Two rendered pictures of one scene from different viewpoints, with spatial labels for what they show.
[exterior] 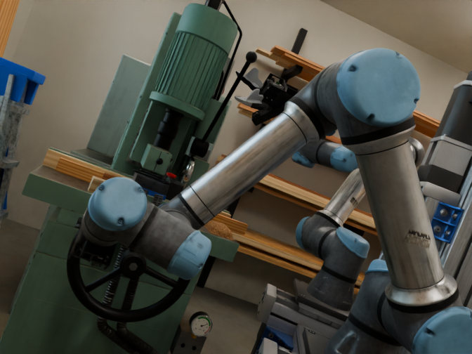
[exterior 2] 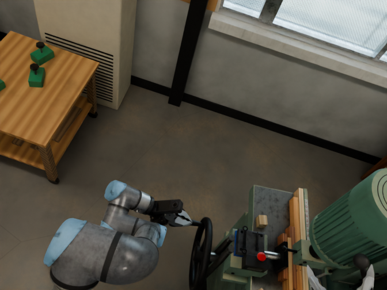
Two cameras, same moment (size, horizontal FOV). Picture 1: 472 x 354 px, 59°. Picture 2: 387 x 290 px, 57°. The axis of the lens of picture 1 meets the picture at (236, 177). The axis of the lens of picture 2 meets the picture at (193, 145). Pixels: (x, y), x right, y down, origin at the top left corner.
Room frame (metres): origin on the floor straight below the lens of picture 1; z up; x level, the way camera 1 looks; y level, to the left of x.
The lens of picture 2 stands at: (0.86, -0.33, 2.16)
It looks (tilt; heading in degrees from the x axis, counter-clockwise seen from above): 56 degrees down; 97
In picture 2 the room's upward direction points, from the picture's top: 20 degrees clockwise
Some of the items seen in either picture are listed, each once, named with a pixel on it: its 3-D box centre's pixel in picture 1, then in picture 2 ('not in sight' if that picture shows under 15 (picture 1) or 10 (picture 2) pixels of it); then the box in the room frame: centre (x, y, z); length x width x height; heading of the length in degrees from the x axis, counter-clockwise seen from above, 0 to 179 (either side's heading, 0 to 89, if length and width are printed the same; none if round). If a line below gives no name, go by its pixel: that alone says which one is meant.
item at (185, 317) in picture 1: (187, 336); not in sight; (1.24, -0.04, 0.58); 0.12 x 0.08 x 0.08; 17
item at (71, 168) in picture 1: (158, 199); (296, 277); (1.31, 0.20, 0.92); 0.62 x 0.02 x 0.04; 107
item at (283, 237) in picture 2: not in sight; (282, 256); (1.24, 0.24, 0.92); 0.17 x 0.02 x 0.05; 107
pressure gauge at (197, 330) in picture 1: (199, 326); not in sight; (1.17, -0.06, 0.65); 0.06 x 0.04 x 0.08; 107
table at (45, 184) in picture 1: (138, 216); (263, 260); (1.19, 0.22, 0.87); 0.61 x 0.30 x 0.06; 107
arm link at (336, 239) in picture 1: (345, 251); not in sight; (1.36, -0.42, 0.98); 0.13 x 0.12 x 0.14; 37
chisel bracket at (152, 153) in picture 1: (155, 161); (314, 256); (1.31, 0.25, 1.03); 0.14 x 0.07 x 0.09; 17
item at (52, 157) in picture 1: (142, 191); (301, 263); (1.31, 0.26, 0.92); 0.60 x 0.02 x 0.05; 107
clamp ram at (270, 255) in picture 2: not in sight; (273, 255); (1.20, 0.22, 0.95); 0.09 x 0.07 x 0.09; 107
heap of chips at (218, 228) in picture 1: (220, 227); not in sight; (1.28, -0.01, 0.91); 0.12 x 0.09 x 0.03; 17
